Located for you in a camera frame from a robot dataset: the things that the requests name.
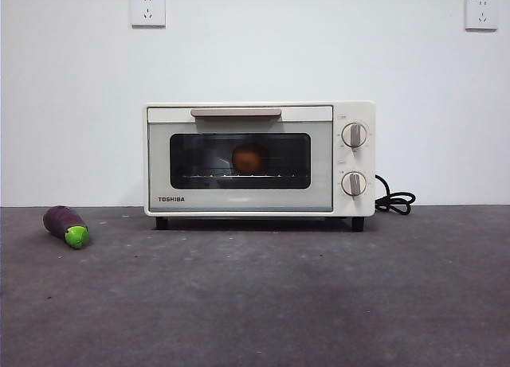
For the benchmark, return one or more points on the brown potato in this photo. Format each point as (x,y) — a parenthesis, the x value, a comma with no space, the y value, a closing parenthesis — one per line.
(248,159)

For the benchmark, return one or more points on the beige oven knob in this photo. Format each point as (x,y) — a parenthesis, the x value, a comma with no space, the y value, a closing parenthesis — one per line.
(355,135)
(354,183)

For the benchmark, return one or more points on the white Toshiba toaster oven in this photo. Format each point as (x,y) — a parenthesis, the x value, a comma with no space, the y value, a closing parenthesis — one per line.
(354,160)

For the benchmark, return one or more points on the purple eggplant with green cap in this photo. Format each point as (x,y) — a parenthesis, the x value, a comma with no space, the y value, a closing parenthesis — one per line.
(60,221)

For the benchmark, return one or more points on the white wall socket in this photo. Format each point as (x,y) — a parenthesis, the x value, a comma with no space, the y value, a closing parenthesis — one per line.
(148,9)
(481,13)

